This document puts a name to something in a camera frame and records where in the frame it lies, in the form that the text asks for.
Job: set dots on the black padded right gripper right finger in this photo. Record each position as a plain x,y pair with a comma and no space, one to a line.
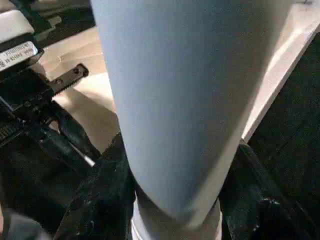
257,207

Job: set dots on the white plastic table top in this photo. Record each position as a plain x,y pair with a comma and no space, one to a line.
82,55

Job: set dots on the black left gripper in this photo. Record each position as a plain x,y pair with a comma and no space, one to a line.
30,112

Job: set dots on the black work mat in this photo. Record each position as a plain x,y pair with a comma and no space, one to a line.
287,125

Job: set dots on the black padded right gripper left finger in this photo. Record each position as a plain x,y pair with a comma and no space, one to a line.
100,200

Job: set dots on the white plastic table leg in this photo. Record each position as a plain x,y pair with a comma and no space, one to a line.
180,87

